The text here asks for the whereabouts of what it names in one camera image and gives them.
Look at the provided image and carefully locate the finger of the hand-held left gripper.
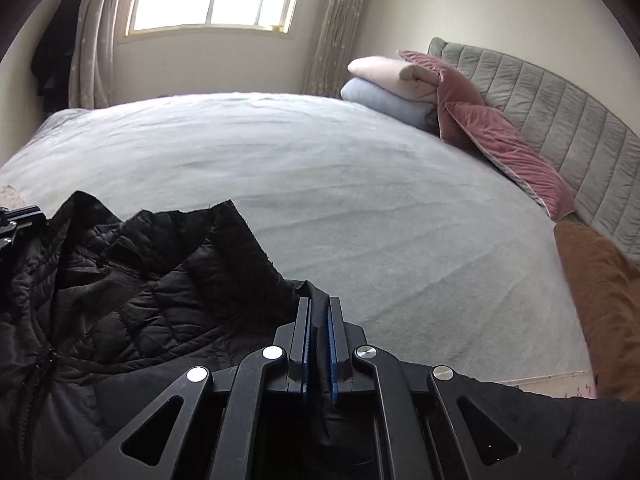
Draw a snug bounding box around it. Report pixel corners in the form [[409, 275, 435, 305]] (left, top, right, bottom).
[[0, 204, 47, 251]]

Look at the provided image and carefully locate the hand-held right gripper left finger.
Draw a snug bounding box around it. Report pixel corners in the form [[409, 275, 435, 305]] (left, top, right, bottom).
[[66, 297, 314, 480]]

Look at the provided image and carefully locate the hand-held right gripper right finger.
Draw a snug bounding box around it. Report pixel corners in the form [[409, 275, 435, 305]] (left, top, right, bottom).
[[327, 297, 573, 480]]

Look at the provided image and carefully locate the grey bed blanket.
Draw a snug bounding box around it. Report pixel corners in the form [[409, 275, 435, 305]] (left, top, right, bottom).
[[0, 91, 593, 386]]

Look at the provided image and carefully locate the dark hanging garment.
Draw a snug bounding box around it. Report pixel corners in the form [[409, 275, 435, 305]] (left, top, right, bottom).
[[31, 0, 83, 113]]

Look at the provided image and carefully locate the beige patterned curtain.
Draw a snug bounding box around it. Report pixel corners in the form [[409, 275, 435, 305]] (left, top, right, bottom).
[[301, 0, 375, 99], [68, 0, 151, 109]]

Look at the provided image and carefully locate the folded light blue blanket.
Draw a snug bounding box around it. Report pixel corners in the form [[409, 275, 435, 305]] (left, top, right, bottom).
[[340, 78, 441, 136]]

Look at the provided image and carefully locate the pink velvet pillow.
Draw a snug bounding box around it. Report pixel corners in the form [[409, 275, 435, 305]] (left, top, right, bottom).
[[444, 101, 576, 221], [397, 50, 487, 150]]

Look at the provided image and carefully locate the brown cushion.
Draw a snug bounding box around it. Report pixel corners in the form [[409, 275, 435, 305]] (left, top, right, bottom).
[[554, 220, 640, 402]]

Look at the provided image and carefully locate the folded cream blanket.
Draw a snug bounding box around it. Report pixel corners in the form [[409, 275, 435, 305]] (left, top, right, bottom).
[[347, 56, 442, 102]]

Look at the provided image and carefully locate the grey padded headboard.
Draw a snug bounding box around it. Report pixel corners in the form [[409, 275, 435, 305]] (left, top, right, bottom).
[[428, 37, 640, 257]]

